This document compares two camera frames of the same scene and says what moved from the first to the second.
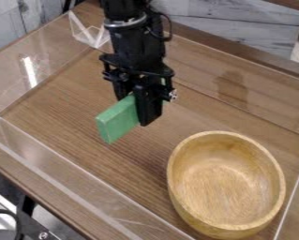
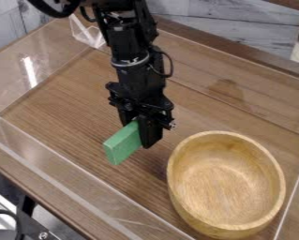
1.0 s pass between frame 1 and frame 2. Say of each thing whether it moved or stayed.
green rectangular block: moved
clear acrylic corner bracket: stayed
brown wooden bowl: stayed
